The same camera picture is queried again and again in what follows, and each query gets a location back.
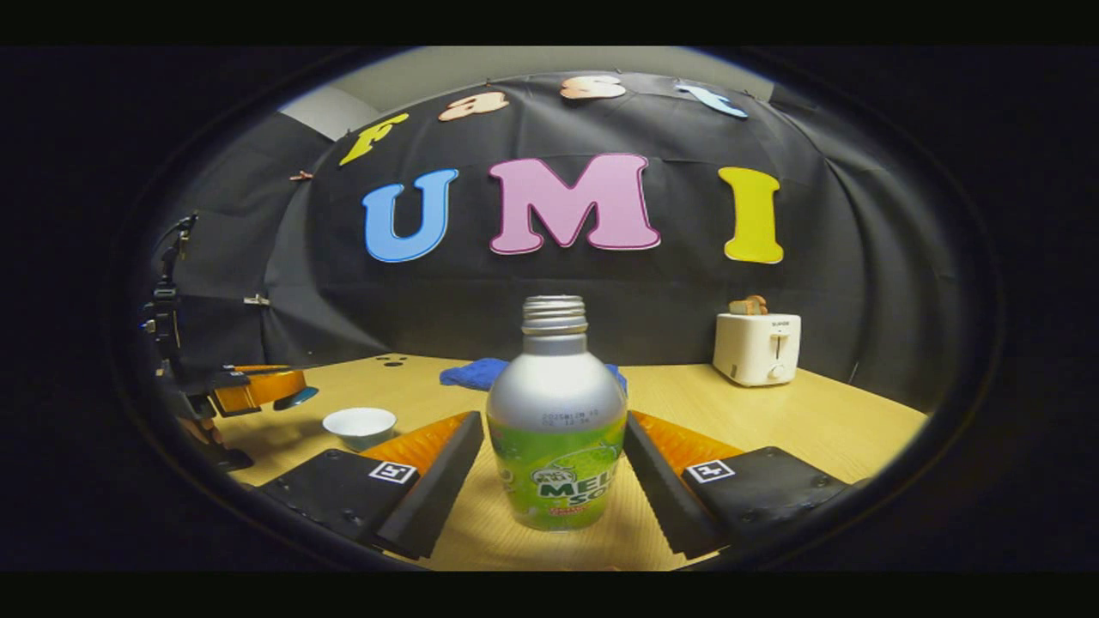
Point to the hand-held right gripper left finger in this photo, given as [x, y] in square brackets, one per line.
[438, 489]

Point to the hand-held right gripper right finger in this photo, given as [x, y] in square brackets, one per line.
[661, 498]

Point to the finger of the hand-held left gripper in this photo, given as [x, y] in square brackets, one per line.
[258, 369]
[258, 393]

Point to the teal teacup lid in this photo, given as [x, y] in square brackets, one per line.
[299, 398]

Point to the teal white teacup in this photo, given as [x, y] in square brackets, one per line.
[359, 425]

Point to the silver green label water bottle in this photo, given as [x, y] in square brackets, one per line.
[556, 395]

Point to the white cloth clip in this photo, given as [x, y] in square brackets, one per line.
[256, 300]

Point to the blue towel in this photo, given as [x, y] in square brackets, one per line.
[472, 373]

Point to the white toaster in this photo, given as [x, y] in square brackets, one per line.
[751, 352]

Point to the toast slice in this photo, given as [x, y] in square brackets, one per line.
[749, 305]

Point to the black backdrop cloth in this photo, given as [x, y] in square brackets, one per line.
[601, 292]

